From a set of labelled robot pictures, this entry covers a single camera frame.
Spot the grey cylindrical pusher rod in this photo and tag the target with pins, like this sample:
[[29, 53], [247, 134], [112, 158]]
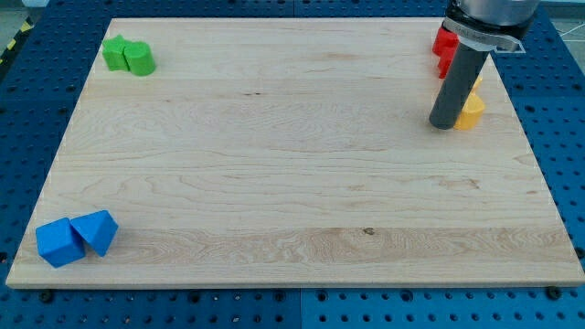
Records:
[[466, 65]]

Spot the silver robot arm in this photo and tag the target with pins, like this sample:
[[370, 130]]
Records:
[[482, 26]]

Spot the green star block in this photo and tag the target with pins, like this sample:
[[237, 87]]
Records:
[[113, 53]]

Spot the red block lower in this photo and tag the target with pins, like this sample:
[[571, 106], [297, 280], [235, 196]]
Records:
[[445, 61]]

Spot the red block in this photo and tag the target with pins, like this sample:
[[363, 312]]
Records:
[[445, 61], [444, 39]]

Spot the red block upper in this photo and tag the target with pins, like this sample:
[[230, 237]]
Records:
[[444, 39]]

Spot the yellow cylinder block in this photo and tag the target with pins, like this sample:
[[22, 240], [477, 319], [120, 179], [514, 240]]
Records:
[[471, 113]]

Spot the wooden board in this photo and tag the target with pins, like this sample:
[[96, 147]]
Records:
[[283, 152]]

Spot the green cylinder block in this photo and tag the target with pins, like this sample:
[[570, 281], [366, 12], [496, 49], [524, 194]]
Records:
[[139, 58]]

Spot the blue triangular block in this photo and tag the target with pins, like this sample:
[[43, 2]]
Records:
[[98, 229]]

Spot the blue cube block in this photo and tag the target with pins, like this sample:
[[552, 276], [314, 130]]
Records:
[[58, 243]]

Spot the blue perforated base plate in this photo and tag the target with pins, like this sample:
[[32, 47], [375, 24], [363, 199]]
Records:
[[40, 89]]

